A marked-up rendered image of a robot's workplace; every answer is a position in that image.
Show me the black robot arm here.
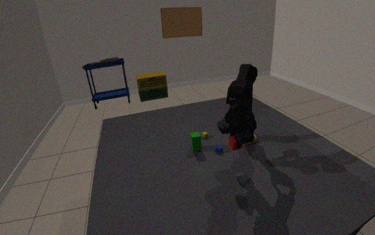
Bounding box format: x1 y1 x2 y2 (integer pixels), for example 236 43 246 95
217 64 258 136

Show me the blue block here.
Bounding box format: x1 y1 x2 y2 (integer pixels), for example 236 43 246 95
216 145 222 153

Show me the red block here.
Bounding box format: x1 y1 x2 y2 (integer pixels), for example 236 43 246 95
229 135 243 150

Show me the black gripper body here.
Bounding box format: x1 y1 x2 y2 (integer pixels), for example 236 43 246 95
235 116 254 144

